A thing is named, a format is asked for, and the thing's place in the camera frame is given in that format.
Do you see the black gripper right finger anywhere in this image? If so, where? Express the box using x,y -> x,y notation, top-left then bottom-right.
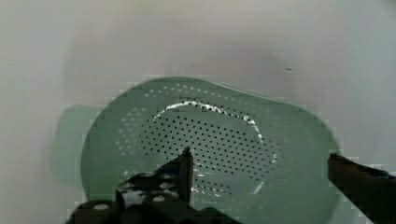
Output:
327,154 -> 396,224

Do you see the green plastic strainer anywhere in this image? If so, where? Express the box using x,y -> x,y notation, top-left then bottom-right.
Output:
50,76 -> 375,224

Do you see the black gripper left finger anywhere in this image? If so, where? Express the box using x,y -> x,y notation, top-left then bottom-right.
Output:
65,147 -> 241,224

